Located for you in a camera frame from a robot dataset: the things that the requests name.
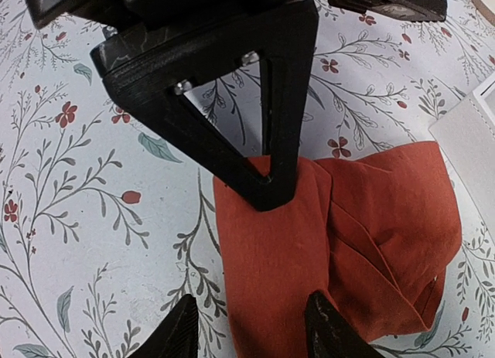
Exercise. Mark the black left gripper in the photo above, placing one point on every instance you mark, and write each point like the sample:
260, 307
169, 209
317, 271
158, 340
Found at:
148, 73

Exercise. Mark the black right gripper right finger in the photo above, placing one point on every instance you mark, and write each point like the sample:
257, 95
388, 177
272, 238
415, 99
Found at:
328, 335

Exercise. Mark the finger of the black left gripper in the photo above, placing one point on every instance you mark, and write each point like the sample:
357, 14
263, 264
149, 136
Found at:
288, 44

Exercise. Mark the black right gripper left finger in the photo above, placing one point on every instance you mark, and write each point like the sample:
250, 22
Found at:
177, 336

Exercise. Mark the red and white underwear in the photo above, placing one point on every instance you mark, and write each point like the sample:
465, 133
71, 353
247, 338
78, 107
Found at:
374, 235

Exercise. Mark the white compartment storage box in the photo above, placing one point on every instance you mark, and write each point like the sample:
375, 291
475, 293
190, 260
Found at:
466, 135

